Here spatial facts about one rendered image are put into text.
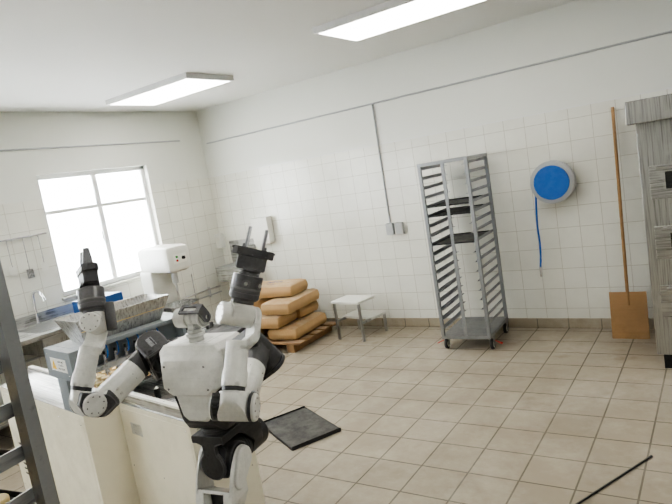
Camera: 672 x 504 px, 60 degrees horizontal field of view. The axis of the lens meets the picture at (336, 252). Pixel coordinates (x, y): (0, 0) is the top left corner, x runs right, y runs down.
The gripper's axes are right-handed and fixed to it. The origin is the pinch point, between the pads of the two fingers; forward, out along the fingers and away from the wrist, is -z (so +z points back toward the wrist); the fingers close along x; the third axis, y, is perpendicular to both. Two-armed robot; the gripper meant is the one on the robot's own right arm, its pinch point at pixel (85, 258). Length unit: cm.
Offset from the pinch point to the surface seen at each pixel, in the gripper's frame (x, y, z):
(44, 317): -439, -57, -67
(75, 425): -143, -17, 51
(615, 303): -78, -456, 52
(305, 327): -356, -307, -4
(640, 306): -61, -462, 60
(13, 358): 76, 34, 41
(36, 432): 71, 30, 55
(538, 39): -52, -430, -195
